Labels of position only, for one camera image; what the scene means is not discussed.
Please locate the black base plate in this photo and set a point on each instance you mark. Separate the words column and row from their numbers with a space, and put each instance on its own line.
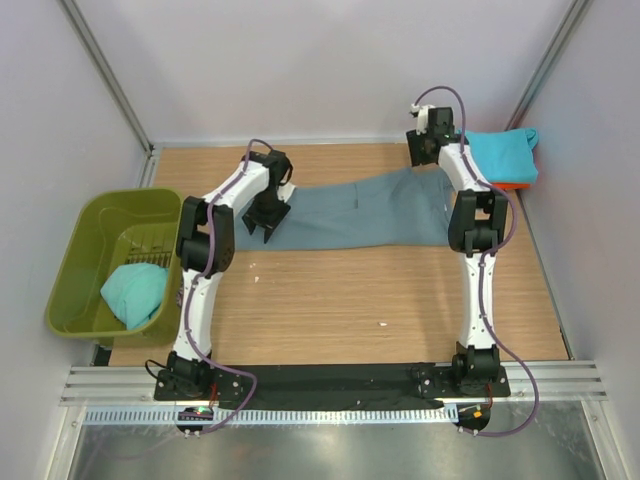
column 327, row 384

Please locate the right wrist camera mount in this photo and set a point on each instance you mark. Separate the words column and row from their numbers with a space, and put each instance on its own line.
column 421, row 114

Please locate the white slotted cable duct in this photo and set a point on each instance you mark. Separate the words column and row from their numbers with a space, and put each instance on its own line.
column 198, row 416

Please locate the folded cyan t-shirt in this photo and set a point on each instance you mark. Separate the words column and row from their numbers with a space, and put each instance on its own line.
column 505, row 158

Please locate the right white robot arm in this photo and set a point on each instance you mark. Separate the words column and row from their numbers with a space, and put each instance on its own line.
column 476, row 229

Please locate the crumpled teal t-shirt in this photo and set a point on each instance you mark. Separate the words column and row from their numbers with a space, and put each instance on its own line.
column 134, row 292

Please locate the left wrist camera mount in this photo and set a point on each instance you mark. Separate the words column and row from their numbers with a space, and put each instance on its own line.
column 285, row 192

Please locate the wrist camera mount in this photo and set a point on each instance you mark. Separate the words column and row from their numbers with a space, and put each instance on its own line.
column 421, row 114
column 285, row 192

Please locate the green plastic basket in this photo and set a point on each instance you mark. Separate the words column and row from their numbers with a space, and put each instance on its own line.
column 117, row 228

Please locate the aluminium rail frame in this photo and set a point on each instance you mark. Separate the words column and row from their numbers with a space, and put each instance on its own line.
column 556, row 380

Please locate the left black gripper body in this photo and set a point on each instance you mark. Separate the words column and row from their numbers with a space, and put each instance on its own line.
column 266, row 211

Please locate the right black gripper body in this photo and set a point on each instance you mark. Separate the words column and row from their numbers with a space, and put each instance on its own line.
column 417, row 147

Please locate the folded orange t-shirt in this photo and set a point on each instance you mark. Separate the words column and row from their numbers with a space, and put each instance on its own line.
column 512, row 186

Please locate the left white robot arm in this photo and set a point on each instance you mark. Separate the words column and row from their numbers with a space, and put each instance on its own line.
column 258, row 192

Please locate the grey-blue t-shirt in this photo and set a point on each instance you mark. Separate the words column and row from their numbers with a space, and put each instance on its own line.
column 405, row 207

